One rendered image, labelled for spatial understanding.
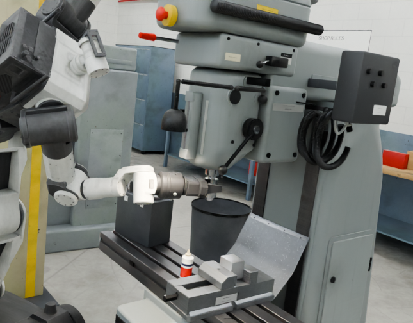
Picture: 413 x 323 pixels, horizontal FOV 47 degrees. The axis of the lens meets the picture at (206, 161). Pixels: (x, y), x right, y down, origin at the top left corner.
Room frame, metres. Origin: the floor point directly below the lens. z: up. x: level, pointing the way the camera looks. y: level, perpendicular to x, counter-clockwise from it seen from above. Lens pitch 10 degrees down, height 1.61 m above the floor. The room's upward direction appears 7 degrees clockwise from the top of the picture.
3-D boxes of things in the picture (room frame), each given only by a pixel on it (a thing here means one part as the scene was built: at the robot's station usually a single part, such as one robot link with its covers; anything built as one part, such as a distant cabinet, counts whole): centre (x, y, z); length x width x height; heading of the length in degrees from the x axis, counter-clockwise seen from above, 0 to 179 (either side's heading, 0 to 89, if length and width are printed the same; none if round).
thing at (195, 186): (1.51, 0.06, 1.24); 0.13 x 0.12 x 0.10; 21
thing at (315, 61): (1.86, -0.41, 1.66); 0.80 x 0.23 x 0.20; 129
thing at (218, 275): (1.40, -0.08, 0.99); 0.12 x 0.06 x 0.04; 37
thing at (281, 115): (1.67, -0.18, 1.47); 0.24 x 0.19 x 0.26; 39
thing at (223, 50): (1.57, -0.06, 1.68); 0.34 x 0.24 x 0.10; 129
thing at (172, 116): (1.34, 0.10, 1.47); 0.07 x 0.07 x 0.06
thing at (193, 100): (1.48, 0.06, 1.45); 0.04 x 0.04 x 0.21; 39
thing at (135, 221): (1.90, 0.24, 1.00); 0.22 x 0.12 x 0.20; 49
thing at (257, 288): (1.41, -0.10, 0.96); 0.35 x 0.15 x 0.11; 127
